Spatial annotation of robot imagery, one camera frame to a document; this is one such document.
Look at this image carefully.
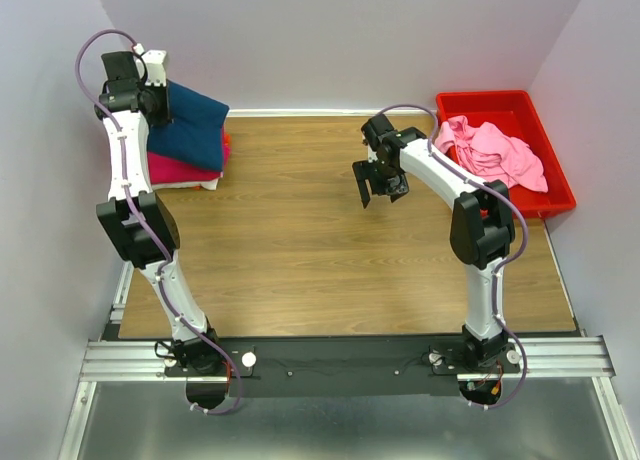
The folded magenta t-shirt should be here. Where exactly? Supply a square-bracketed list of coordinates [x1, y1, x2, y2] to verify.
[147, 141, 231, 186]

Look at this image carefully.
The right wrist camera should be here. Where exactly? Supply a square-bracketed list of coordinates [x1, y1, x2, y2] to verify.
[361, 114, 400, 153]

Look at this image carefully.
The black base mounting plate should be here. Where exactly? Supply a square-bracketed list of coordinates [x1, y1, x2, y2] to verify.
[154, 335, 520, 406]

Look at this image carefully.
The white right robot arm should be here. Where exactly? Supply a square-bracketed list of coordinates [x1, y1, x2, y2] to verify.
[352, 115, 515, 372]

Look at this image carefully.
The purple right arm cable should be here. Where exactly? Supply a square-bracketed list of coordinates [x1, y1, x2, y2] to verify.
[372, 104, 530, 411]

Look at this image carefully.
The navy blue printed t-shirt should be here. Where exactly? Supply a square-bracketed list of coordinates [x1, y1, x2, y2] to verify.
[147, 81, 230, 158]

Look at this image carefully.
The light pink t-shirt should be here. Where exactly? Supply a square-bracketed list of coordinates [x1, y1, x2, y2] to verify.
[435, 115, 548, 193]

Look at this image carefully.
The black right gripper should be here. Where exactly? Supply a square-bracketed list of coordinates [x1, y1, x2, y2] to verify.
[351, 157, 408, 207]

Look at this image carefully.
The red plastic bin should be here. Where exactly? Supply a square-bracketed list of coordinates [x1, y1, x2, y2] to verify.
[436, 90, 576, 220]

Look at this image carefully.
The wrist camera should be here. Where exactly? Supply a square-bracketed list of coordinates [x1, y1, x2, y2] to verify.
[101, 50, 168, 87]
[361, 114, 400, 153]

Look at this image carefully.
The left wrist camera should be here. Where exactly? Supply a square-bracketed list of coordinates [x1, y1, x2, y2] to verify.
[101, 50, 168, 87]

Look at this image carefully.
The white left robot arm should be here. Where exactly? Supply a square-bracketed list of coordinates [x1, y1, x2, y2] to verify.
[96, 74, 229, 375]

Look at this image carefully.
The aluminium extrusion rail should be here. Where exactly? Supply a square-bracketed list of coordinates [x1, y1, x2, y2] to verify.
[80, 336, 615, 382]

